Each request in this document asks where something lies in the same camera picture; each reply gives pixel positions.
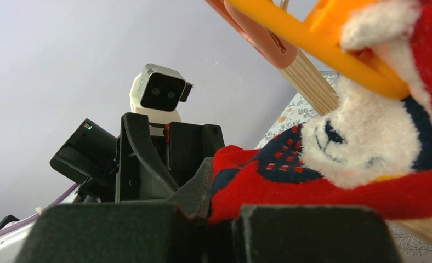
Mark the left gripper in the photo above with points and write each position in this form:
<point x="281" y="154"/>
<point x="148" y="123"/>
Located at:
<point x="146" y="161"/>

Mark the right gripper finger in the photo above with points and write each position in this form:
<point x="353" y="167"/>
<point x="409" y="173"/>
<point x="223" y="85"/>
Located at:
<point x="192" y="200"/>

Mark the wooden hanger stand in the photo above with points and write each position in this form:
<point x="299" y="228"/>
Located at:
<point x="309" y="82"/>

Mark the white round clip hanger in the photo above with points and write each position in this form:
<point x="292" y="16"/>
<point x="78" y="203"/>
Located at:
<point x="278" y="37"/>

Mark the floral table mat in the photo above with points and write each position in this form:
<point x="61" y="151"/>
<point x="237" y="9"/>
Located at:
<point x="412" y="249"/>

